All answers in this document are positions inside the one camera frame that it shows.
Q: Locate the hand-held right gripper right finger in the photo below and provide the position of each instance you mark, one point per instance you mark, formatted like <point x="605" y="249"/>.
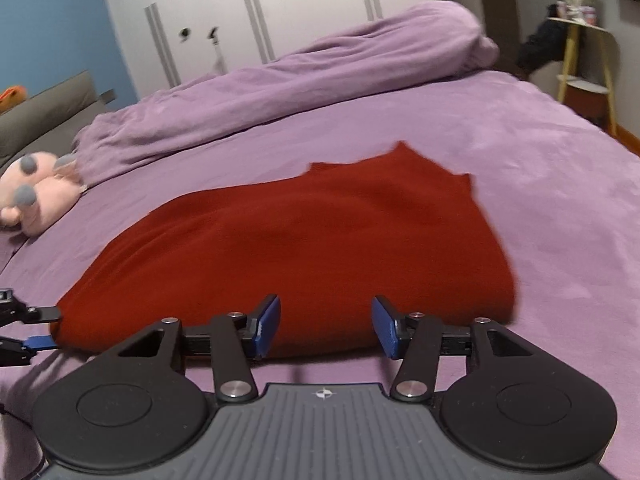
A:
<point x="386" y="327"/>

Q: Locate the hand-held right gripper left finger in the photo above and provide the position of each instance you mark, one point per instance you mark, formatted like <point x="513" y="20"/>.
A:
<point x="265" y="327"/>

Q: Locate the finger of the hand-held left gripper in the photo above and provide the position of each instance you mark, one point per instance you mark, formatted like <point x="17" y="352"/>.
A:
<point x="35" y="344"/>
<point x="45" y="314"/>

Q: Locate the red buttoned cardigan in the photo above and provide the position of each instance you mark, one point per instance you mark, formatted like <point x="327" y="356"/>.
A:
<point x="300" y="250"/>

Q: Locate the pink plush toy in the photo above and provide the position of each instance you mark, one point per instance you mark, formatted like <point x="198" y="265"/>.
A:
<point x="40" y="195"/>

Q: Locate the purple bed sheet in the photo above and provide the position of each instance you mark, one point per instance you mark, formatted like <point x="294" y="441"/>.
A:
<point x="550" y="210"/>

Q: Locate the grey bed headboard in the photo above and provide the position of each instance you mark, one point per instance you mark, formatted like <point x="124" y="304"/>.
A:
<point x="45" y="110"/>

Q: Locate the orange object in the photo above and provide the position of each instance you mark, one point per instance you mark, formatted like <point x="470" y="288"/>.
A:
<point x="11" y="97"/>

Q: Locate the purple duvet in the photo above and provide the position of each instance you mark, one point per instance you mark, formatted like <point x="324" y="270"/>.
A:
<point x="310" y="90"/>

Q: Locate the dark cloth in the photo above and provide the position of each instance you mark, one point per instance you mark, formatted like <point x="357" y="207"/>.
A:
<point x="540" y="45"/>

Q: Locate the white wardrobe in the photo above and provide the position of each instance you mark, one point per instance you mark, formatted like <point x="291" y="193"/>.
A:
<point x="300" y="5"/>

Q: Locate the yellow side table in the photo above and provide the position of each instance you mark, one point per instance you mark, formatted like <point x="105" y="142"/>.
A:
<point x="590" y="75"/>

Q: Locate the small cups on table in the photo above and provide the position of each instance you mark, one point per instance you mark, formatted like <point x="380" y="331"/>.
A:
<point x="580" y="12"/>

